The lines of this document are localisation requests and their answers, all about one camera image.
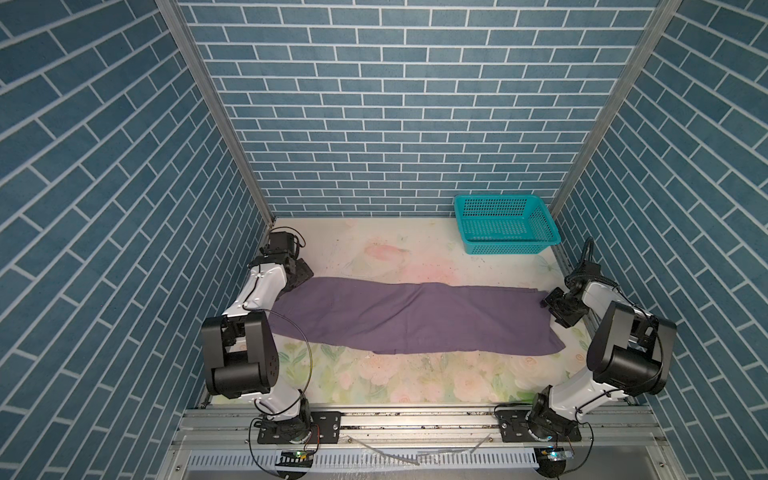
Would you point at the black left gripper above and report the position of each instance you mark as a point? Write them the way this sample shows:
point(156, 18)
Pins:
point(300, 269)

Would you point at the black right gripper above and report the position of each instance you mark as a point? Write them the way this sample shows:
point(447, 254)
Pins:
point(551, 299)

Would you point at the purple trousers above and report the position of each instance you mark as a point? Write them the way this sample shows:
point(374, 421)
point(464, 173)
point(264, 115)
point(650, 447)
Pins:
point(416, 318)

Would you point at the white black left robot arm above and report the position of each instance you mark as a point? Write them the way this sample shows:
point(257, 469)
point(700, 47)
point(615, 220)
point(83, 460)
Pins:
point(240, 354)

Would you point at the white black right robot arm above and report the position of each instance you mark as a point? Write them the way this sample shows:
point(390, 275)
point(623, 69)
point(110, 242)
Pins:
point(630, 354)

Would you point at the teal plastic basket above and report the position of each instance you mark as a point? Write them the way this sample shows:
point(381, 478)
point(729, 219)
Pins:
point(505, 224)

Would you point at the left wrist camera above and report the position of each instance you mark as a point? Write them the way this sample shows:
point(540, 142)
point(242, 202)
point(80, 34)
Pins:
point(282, 243)

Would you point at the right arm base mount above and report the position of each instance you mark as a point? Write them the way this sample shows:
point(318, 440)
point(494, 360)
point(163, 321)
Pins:
point(515, 426)

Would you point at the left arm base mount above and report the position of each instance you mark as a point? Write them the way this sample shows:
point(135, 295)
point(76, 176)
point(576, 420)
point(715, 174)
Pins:
point(320, 427)

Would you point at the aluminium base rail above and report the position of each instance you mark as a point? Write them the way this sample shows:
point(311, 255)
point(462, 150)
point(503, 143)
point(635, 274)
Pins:
point(419, 442)

